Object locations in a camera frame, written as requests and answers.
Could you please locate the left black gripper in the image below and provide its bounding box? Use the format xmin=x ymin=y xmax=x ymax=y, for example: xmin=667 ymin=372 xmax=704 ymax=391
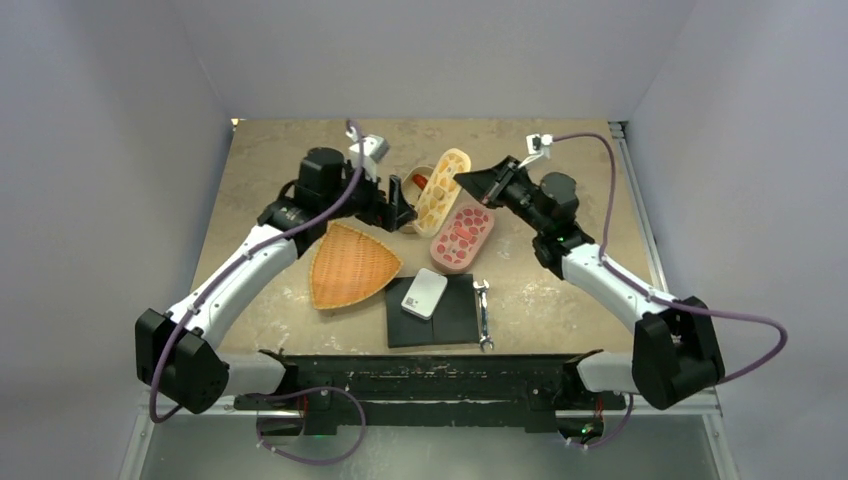
xmin=323 ymin=160 xmax=417 ymax=232

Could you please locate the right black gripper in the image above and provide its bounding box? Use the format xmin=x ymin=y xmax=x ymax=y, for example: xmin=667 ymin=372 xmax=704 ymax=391
xmin=456 ymin=156 xmax=550 ymax=234

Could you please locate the cream lunch box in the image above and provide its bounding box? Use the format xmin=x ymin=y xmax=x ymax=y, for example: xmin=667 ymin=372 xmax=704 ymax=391
xmin=399 ymin=166 xmax=438 ymax=238

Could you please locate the cream lunch box lid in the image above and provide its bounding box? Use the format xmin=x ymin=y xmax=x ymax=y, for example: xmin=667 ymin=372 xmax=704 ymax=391
xmin=412 ymin=148 xmax=471 ymax=237

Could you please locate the pink lunch box lid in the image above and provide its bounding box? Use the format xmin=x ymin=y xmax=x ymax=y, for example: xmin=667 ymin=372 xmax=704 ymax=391
xmin=429 ymin=202 xmax=496 ymax=260

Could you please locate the pink lunch box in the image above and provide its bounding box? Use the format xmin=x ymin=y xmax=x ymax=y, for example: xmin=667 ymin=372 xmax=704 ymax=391
xmin=430 ymin=248 xmax=476 ymax=274

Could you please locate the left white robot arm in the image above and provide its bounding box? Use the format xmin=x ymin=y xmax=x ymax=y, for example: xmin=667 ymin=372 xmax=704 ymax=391
xmin=134 ymin=138 xmax=415 ymax=423

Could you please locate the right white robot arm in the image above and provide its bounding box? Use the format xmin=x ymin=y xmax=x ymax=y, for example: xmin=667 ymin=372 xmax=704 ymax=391
xmin=454 ymin=157 xmax=725 ymax=410

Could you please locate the woven bamboo basket tray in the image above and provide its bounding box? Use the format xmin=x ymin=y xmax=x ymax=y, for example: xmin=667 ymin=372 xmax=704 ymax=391
xmin=309 ymin=221 xmax=403 ymax=310

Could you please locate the white power bank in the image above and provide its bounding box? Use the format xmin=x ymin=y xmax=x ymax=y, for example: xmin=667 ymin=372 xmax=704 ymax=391
xmin=400 ymin=268 xmax=448 ymax=320

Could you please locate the left black foam block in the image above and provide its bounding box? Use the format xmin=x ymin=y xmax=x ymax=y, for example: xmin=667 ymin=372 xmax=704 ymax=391
xmin=384 ymin=277 xmax=435 ymax=349

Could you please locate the black foam block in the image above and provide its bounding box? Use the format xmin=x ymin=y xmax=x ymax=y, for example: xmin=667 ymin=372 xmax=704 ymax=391
xmin=431 ymin=274 xmax=479 ymax=345
xmin=384 ymin=277 xmax=435 ymax=349

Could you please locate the right black foam block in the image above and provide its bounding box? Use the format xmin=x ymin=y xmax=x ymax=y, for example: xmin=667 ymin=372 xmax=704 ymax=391
xmin=431 ymin=274 xmax=479 ymax=345

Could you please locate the silver open-end wrench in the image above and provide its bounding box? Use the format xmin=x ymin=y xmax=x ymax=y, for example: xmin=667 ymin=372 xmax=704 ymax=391
xmin=473 ymin=279 xmax=494 ymax=352

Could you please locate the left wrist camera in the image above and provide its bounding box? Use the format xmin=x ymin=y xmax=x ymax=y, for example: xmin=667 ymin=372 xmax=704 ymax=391
xmin=346 ymin=126 xmax=390 ymax=183

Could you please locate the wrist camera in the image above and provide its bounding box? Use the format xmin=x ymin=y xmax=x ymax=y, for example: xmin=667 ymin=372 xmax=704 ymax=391
xmin=346 ymin=126 xmax=390 ymax=183
xmin=518 ymin=133 xmax=554 ymax=169

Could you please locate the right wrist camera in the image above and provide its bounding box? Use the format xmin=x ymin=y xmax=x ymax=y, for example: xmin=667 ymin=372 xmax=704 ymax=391
xmin=518 ymin=133 xmax=554 ymax=169

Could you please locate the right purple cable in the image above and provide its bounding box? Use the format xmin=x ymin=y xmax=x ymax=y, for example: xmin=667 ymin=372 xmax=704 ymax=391
xmin=549 ymin=132 xmax=790 ymax=387

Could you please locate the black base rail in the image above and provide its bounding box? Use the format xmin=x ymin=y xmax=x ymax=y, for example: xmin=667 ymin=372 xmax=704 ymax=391
xmin=234 ymin=354 xmax=627 ymax=440

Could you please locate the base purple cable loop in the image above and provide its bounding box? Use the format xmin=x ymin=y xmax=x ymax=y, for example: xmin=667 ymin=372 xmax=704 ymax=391
xmin=254 ymin=387 xmax=368 ymax=465

